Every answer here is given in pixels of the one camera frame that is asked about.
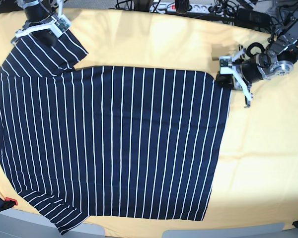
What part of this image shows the black power adapter box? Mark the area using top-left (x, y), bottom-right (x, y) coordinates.
top-left (234, 8), bottom-right (271, 28)

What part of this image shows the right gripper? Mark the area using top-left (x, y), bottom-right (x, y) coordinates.
top-left (31, 31), bottom-right (57, 47)

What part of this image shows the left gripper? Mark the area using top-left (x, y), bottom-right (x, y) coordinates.
top-left (215, 58), bottom-right (252, 91)

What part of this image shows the white power strip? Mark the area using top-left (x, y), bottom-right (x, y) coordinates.
top-left (150, 1), bottom-right (214, 14)

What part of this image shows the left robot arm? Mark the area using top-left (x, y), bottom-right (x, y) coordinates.
top-left (216, 17), bottom-right (298, 93)

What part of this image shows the yellow table cloth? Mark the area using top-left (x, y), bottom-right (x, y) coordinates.
top-left (0, 9), bottom-right (298, 238)

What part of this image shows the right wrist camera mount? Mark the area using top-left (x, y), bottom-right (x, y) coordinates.
top-left (11, 0), bottom-right (72, 45)

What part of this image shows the navy white striped T-shirt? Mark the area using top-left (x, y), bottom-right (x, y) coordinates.
top-left (0, 31), bottom-right (231, 235)

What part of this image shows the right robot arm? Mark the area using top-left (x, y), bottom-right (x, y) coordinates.
top-left (17, 0), bottom-right (57, 48)

